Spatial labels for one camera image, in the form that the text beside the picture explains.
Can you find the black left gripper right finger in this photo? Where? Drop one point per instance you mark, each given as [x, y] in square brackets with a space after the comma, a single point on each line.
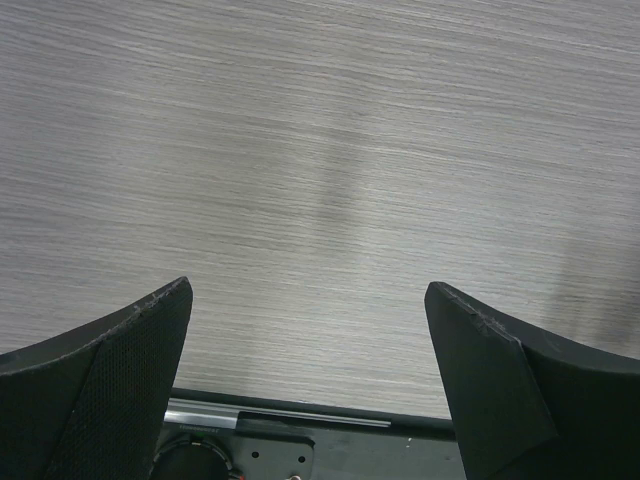
[529, 404]

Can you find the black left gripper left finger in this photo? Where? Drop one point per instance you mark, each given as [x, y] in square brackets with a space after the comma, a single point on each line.
[90, 403]

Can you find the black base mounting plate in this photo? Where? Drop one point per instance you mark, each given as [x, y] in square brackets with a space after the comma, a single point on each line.
[412, 448]

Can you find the aluminium rail left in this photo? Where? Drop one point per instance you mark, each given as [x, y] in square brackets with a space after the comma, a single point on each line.
[230, 420]

